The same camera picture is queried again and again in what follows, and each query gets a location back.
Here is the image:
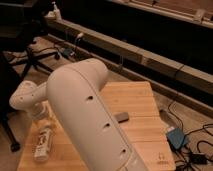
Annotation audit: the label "grey rectangular block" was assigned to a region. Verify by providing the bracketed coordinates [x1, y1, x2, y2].
[114, 112, 129, 123]

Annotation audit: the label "black office chair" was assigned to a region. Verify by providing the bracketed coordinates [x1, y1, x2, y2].
[0, 0, 60, 78]

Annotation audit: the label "white spray bottle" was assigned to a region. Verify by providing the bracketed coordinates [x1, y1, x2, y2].
[52, 1, 62, 20]

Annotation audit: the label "blue power box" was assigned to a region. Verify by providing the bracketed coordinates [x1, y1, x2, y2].
[166, 127, 189, 150]

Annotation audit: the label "dark chair at left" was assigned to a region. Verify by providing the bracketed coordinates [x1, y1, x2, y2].
[0, 52, 22, 152]

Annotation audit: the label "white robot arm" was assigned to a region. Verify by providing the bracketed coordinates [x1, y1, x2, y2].
[9, 58, 148, 171]

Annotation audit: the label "black floor cables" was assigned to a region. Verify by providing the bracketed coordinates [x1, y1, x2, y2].
[158, 99, 213, 171]

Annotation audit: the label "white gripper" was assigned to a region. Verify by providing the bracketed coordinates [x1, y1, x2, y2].
[32, 103, 52, 127]

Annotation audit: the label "clear plastic bottle white label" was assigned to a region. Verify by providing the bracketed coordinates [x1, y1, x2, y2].
[34, 127, 53, 162]

